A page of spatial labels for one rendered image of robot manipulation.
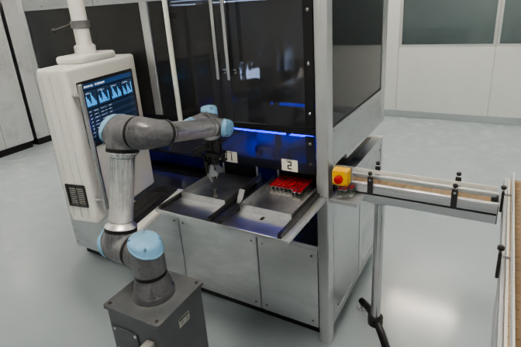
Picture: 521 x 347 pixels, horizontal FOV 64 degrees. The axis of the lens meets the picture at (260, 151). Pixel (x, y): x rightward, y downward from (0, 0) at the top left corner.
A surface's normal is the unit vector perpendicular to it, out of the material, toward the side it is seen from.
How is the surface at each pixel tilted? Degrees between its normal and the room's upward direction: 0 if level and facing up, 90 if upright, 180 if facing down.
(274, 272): 90
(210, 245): 90
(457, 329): 0
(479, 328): 0
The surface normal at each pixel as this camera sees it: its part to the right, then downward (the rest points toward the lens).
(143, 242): 0.05, -0.91
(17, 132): 0.87, 0.11
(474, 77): -0.50, 0.33
